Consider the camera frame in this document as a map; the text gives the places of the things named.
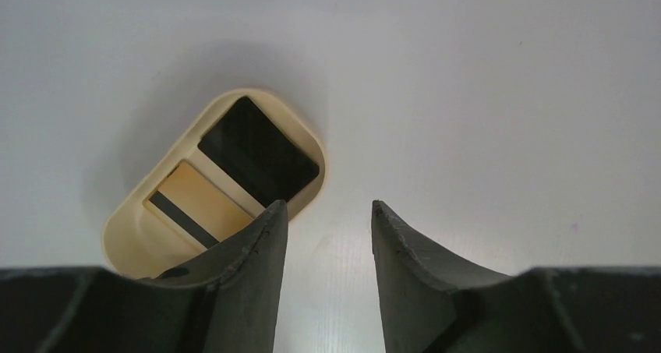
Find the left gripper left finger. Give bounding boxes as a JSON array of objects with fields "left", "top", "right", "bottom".
[{"left": 1, "top": 200, "right": 288, "bottom": 352}]

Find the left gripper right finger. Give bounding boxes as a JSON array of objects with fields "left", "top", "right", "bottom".
[{"left": 371, "top": 200, "right": 660, "bottom": 352}]

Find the beige oval tray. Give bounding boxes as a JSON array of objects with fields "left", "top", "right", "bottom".
[{"left": 102, "top": 88, "right": 327, "bottom": 278}]

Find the tan card black stripe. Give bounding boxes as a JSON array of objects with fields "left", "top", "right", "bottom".
[{"left": 143, "top": 161, "right": 253, "bottom": 249}]

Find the black card in tray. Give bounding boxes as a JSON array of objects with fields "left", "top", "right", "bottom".
[{"left": 197, "top": 96, "right": 320, "bottom": 207}]

